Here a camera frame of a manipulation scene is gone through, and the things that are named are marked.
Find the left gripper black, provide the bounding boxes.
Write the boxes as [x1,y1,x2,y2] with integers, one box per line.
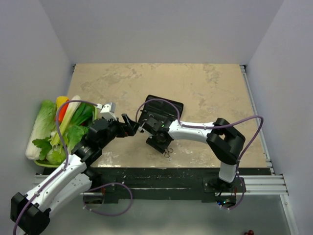
[99,113,140,149]

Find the black zip tool case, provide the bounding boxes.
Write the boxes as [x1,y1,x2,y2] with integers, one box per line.
[135,94,184,128]

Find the silver scissors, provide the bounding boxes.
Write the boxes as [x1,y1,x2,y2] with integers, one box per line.
[164,148,174,161]

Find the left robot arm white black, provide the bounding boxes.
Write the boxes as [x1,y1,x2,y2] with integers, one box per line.
[10,114,139,235]

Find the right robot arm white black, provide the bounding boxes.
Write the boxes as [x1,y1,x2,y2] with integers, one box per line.
[139,117,246,192]

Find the dark green bok choy toy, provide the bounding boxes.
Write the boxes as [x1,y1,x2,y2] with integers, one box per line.
[68,103,95,127]

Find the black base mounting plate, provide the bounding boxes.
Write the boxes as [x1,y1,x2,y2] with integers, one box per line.
[73,167,245,204]

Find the white green leek toy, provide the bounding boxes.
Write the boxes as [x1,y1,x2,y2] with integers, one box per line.
[50,95,81,147]

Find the orange carrot toy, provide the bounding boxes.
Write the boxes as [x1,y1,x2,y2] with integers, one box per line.
[54,96,69,122]

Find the yellow pepper toy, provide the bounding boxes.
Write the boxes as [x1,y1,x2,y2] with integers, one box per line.
[56,96,69,117]

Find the round green cabbage toy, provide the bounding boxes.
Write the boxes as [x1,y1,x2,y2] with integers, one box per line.
[46,146,66,165]

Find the napa cabbage toy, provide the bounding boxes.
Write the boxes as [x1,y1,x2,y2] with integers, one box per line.
[25,100,57,160]

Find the parsley leaf toy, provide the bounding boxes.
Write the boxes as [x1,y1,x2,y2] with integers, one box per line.
[32,137,52,161]

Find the green vegetable basket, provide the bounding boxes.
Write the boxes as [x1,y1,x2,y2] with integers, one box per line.
[34,103,97,167]

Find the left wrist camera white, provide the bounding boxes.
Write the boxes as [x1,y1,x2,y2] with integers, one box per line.
[96,102,117,120]

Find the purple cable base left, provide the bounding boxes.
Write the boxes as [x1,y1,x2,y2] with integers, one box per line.
[82,182,134,216]

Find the aluminium frame rail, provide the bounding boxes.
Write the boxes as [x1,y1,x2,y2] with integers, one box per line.
[31,64,291,196]

